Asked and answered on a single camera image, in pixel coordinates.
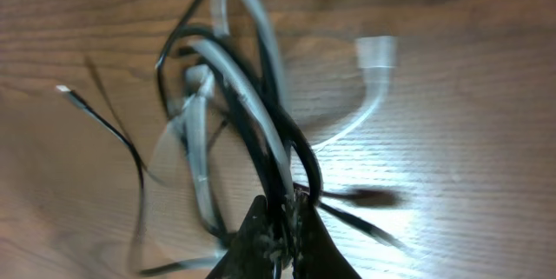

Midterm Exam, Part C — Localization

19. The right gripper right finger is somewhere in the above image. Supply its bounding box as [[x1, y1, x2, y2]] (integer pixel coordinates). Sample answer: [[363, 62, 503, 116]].
[[286, 189, 361, 279]]

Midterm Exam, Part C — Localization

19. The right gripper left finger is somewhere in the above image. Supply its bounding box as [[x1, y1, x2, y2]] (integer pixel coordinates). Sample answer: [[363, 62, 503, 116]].
[[207, 195, 284, 279]]

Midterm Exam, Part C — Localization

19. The black cable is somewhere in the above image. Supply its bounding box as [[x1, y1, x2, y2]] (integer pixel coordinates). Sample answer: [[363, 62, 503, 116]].
[[55, 0, 405, 278]]

